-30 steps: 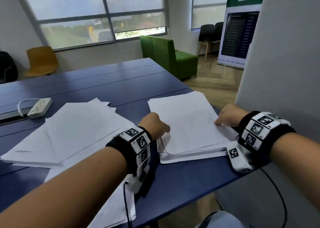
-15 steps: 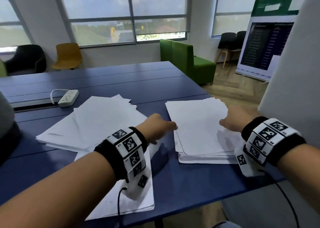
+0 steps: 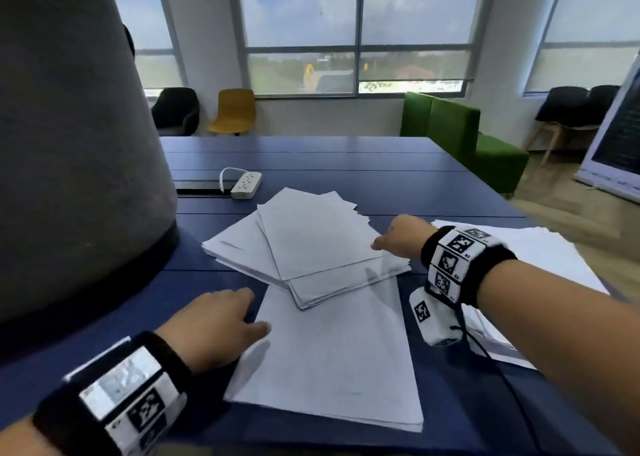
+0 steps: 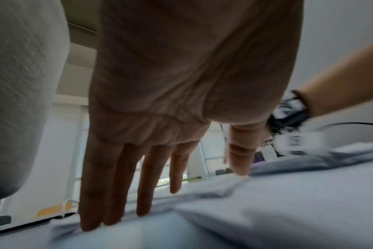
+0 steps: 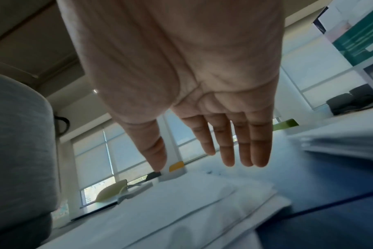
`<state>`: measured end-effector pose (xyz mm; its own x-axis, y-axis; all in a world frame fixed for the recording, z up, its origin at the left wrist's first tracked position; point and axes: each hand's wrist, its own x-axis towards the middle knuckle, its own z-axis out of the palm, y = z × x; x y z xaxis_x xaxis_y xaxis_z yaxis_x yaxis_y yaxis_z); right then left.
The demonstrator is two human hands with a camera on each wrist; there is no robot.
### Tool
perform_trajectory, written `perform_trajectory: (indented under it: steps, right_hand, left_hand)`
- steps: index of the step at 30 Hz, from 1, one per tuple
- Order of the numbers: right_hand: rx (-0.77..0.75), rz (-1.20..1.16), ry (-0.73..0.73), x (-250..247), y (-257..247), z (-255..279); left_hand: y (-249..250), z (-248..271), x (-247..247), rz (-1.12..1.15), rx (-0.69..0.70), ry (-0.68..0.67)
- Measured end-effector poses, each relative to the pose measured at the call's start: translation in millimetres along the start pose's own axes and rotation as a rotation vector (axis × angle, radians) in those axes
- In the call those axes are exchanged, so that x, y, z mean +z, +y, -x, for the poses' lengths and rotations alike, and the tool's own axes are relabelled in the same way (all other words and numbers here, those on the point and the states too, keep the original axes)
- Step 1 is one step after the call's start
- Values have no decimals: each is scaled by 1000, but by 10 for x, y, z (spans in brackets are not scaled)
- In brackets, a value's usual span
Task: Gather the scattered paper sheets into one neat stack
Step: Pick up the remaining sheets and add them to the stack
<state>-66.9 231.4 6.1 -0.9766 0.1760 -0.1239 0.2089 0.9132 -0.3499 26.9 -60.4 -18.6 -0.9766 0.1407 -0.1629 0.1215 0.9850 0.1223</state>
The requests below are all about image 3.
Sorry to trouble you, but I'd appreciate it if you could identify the aligned white paper stack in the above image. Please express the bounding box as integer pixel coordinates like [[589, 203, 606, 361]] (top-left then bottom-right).
[[432, 219, 611, 371]]

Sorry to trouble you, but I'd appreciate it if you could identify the gathered white paper bundle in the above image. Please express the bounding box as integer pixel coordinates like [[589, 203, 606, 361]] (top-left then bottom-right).
[[223, 275, 425, 433]]

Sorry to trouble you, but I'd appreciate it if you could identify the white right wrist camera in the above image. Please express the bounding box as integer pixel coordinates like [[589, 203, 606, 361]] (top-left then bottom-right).
[[409, 286, 463, 347]]

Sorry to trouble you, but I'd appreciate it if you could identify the left wristband with marker tiles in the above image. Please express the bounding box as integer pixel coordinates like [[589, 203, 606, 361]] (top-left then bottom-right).
[[32, 330, 193, 456]]

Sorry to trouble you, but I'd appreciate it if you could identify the person's right forearm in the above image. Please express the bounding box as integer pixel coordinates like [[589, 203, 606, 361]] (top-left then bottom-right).
[[477, 259, 640, 456]]

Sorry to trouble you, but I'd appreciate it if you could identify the narrow window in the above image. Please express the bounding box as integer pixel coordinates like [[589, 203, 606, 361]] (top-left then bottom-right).
[[95, 0, 189, 96]]

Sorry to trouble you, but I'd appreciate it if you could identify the white power strip cord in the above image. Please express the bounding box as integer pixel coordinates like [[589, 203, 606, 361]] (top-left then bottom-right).
[[219, 166, 249, 194]]

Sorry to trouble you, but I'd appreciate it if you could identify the white power strip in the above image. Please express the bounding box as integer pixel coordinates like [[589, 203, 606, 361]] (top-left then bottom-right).
[[231, 171, 263, 200]]

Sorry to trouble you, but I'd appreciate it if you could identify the person's left hand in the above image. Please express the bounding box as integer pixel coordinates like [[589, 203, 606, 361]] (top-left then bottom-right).
[[155, 288, 273, 375]]

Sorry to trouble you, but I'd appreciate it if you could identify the window with white blind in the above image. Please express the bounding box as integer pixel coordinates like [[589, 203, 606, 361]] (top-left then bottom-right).
[[522, 0, 640, 96]]

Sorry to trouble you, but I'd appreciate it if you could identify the grey felt pillar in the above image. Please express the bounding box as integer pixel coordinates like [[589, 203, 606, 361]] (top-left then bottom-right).
[[0, 0, 180, 351]]

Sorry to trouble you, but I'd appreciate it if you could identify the dark green chair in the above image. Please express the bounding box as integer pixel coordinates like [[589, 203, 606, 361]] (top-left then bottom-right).
[[151, 87, 201, 137]]

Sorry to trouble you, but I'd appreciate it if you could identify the black right camera cable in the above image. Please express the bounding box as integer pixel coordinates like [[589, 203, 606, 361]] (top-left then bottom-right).
[[449, 324, 543, 456]]

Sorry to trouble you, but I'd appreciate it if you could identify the wristband with marker tiles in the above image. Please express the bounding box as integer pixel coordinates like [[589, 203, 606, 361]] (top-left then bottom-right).
[[421, 225, 519, 309], [32, 330, 193, 456]]

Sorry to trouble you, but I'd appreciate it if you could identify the yellow chair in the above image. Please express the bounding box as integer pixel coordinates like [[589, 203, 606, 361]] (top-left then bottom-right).
[[207, 88, 257, 136]]

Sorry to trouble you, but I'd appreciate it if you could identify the right wristband with marker tiles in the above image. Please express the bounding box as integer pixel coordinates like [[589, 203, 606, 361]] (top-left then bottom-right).
[[421, 225, 519, 309]]

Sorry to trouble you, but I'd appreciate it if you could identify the white banner stand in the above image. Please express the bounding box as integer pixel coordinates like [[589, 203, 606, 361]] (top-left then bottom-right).
[[573, 52, 640, 204]]

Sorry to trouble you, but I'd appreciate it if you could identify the green sofa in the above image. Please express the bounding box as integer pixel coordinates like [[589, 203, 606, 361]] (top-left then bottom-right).
[[399, 91, 531, 196]]

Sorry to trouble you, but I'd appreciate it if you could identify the person's right hand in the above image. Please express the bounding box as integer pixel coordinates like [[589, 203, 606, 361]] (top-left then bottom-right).
[[371, 214, 439, 261]]

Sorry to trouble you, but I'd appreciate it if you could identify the large framed window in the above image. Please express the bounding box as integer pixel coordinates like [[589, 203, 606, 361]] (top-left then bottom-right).
[[227, 0, 496, 99]]

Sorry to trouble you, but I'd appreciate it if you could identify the black chair with wooden legs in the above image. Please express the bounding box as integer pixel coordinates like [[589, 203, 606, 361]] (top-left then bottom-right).
[[525, 86, 591, 166], [585, 84, 621, 126]]

